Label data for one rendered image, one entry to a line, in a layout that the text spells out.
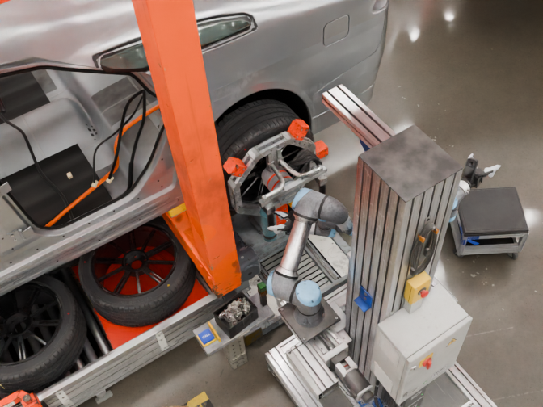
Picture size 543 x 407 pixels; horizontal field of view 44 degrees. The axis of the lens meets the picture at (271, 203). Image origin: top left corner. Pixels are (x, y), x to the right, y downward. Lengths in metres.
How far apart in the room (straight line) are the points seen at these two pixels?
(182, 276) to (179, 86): 1.60
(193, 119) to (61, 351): 1.69
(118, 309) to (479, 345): 2.13
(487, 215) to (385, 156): 2.12
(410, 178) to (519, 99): 3.41
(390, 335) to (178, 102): 1.26
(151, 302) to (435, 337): 1.67
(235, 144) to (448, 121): 2.21
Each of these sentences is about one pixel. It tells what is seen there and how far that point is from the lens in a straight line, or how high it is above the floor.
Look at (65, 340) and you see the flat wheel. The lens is 3.82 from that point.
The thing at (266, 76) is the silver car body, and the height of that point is 1.39.
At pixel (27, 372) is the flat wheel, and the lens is 3.82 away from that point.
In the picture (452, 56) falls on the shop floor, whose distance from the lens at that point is 5.85.
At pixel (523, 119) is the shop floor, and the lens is 5.43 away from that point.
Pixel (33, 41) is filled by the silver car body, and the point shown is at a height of 1.96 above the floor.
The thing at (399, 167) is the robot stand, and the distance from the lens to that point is 2.25.
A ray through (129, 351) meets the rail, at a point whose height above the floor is 0.36.
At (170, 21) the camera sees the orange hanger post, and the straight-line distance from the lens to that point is 2.33.
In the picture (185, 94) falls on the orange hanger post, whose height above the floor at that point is 2.03.
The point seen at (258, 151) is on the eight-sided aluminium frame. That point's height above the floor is 1.09.
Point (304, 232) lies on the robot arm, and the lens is 3.09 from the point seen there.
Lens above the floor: 3.74
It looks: 53 degrees down
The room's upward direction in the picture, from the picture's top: 5 degrees counter-clockwise
